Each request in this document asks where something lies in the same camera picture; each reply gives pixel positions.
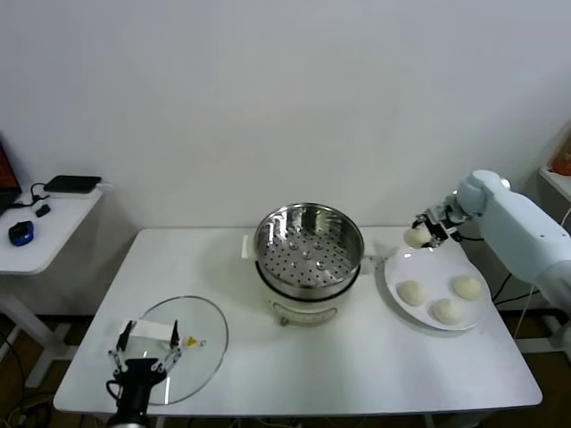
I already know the perforated steel steamer basket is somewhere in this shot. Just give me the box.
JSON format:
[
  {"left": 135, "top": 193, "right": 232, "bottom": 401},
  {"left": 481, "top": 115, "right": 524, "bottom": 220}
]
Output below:
[{"left": 253, "top": 202, "right": 366, "bottom": 300}]

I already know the orange container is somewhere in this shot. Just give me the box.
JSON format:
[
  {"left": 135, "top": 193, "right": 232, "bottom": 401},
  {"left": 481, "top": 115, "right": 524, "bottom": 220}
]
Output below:
[{"left": 550, "top": 132, "right": 571, "bottom": 176}]

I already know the laptop screen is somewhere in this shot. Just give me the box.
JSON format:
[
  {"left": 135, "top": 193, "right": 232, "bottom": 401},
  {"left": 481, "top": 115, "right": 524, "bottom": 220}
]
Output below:
[{"left": 0, "top": 131, "right": 23, "bottom": 218}]

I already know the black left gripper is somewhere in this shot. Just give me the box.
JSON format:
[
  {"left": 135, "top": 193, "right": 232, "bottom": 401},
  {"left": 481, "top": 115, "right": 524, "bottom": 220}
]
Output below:
[{"left": 107, "top": 319, "right": 183, "bottom": 418}]

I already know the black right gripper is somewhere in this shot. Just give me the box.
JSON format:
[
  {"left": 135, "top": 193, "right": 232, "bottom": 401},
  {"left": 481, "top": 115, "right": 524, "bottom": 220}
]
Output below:
[{"left": 412, "top": 204, "right": 459, "bottom": 250}]

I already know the white electric cooking pot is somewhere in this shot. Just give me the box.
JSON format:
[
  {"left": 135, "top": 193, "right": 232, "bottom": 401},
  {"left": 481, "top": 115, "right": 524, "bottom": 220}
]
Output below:
[{"left": 241, "top": 229, "right": 377, "bottom": 327}]

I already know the black power cable with adapter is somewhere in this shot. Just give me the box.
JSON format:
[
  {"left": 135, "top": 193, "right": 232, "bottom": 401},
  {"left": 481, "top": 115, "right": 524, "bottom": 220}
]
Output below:
[{"left": 490, "top": 271, "right": 543, "bottom": 309}]

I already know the long white cable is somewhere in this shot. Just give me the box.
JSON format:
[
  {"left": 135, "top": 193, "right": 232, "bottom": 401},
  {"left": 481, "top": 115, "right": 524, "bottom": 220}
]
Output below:
[{"left": 512, "top": 284, "right": 543, "bottom": 344}]

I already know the glass lid with white handle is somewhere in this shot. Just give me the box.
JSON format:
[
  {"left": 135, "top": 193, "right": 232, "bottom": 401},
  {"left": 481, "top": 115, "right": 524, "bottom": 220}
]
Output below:
[{"left": 119, "top": 293, "right": 230, "bottom": 406}]

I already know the thin black cable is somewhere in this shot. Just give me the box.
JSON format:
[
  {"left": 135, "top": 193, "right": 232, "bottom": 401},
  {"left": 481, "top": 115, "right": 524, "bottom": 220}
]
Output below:
[{"left": 12, "top": 181, "right": 50, "bottom": 210}]

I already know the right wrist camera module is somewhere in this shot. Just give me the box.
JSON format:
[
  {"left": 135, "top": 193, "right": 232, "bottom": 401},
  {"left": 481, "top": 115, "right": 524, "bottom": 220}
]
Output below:
[{"left": 434, "top": 194, "right": 466, "bottom": 224}]

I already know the flat black box device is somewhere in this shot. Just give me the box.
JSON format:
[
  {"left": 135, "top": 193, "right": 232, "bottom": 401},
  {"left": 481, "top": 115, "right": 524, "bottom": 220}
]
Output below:
[{"left": 43, "top": 175, "right": 103, "bottom": 193}]

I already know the round white plate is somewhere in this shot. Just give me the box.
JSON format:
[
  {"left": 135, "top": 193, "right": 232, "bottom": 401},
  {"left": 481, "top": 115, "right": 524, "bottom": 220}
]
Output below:
[{"left": 376, "top": 243, "right": 492, "bottom": 332}]

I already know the blue computer mouse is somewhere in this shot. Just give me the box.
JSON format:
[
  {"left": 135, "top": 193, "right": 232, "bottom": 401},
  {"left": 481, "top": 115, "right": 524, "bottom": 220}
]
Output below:
[{"left": 7, "top": 220, "right": 36, "bottom": 247}]

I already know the black floor cable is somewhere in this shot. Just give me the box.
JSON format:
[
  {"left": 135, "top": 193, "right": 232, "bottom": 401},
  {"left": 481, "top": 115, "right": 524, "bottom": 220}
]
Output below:
[{"left": 0, "top": 332, "right": 28, "bottom": 416}]

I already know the white steamed baozi bun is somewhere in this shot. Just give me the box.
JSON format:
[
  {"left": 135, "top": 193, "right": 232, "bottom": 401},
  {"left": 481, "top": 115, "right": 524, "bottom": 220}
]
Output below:
[
  {"left": 451, "top": 275, "right": 483, "bottom": 300},
  {"left": 396, "top": 279, "right": 428, "bottom": 308},
  {"left": 403, "top": 226, "right": 432, "bottom": 250},
  {"left": 428, "top": 298, "right": 464, "bottom": 325}
]

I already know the white side table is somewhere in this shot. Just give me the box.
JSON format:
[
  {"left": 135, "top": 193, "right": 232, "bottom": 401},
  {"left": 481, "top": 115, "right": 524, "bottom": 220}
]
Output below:
[{"left": 0, "top": 182, "right": 115, "bottom": 389}]

